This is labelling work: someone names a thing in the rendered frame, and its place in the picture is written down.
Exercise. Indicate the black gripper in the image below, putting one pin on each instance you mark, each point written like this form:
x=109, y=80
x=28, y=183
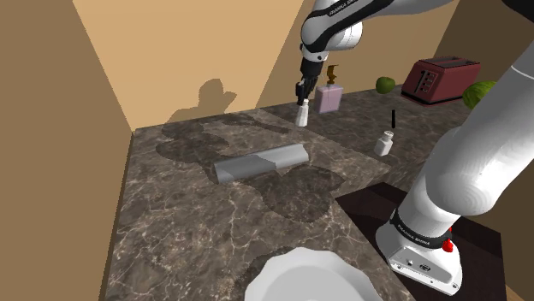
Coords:
x=311, y=68

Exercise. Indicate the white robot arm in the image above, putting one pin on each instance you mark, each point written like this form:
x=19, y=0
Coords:
x=471, y=166

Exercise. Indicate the white salt shaker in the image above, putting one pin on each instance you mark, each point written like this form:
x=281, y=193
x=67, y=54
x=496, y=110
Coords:
x=383, y=145
x=302, y=114

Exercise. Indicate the pink soap dispenser bottle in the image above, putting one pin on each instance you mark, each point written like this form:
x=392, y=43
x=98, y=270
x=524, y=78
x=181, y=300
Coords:
x=328, y=99

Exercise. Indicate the green apple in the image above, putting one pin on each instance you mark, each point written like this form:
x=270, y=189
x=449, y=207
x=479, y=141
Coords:
x=385, y=85

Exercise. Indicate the grey foil roll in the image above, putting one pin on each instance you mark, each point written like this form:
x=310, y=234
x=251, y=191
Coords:
x=258, y=163

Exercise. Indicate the black thin stick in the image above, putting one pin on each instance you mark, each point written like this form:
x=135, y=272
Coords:
x=393, y=119

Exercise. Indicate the dark robot stand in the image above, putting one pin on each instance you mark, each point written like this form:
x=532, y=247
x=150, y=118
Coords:
x=367, y=208

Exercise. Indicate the red toaster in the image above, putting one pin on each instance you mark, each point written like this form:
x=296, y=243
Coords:
x=442, y=81

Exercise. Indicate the green cabbage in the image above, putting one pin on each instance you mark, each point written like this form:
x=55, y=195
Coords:
x=475, y=93

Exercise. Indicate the white plate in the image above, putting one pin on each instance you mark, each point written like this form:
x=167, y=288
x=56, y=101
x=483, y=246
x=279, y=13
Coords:
x=308, y=279

